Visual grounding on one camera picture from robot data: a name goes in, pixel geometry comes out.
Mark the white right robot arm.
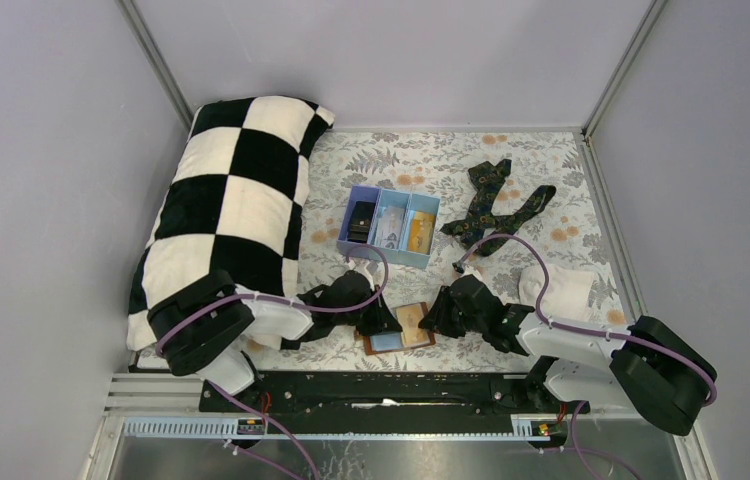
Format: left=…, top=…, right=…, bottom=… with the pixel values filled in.
left=420, top=276, right=717, bottom=436

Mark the pale grey credit card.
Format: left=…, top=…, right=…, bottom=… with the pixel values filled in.
left=374, top=206, right=406, bottom=249

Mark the white crumpled cloth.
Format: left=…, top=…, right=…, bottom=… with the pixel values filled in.
left=518, top=264, right=595, bottom=322

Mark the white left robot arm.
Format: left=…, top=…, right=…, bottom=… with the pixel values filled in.
left=149, top=270, right=402, bottom=411

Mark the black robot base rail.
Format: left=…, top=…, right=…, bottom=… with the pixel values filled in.
left=199, top=371, right=577, bottom=436

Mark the floral patterned table mat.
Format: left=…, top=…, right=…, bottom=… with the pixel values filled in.
left=248, top=131, right=631, bottom=371

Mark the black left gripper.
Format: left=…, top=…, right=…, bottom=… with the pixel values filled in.
left=334, top=284, right=403, bottom=336

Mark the light blue card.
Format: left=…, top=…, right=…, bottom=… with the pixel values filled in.
left=368, top=332, right=404, bottom=353

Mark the brown leather card holder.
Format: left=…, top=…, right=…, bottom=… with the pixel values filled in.
left=356, top=302, right=436, bottom=356

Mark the black and white checkered pillow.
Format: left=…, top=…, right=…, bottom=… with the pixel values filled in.
left=126, top=96, right=335, bottom=351

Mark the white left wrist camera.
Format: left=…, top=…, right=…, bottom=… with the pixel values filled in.
left=346, top=260, right=378, bottom=286

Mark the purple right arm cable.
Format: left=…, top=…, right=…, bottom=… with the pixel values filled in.
left=455, top=233, right=719, bottom=409

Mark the black item in box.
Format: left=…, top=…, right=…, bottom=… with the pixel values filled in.
left=346, top=201, right=376, bottom=244

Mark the blue three-compartment organizer box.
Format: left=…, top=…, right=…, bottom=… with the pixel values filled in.
left=336, top=185, right=440, bottom=269

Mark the dark floral patterned necktie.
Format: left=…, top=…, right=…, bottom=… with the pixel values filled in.
left=440, top=158, right=558, bottom=258

